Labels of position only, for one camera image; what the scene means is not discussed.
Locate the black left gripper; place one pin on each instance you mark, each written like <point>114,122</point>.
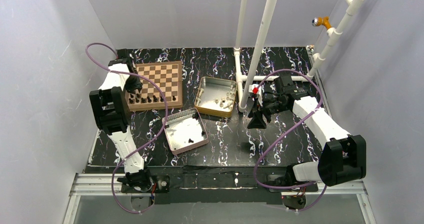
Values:
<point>133,84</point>

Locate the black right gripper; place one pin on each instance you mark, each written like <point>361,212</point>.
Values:
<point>261,106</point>

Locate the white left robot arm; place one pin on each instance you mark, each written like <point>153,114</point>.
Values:
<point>112,113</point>

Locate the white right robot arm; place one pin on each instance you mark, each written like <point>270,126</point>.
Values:
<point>343,157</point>

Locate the white chess pieces cluster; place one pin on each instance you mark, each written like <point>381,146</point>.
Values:
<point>226,97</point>

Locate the wooden chess board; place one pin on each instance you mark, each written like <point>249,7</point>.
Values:
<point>168,77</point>

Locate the black chess knight piece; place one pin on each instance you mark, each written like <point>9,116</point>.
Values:
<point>195,116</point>

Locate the gold-rimmed tin tray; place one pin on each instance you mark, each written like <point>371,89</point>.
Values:
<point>207,92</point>

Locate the pink-rimmed silver tin tray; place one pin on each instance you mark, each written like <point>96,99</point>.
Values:
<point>180,127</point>

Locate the white PVC pipe frame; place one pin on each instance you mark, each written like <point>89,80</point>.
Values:
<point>292,36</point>

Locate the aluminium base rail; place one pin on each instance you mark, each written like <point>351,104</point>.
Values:
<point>219,198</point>

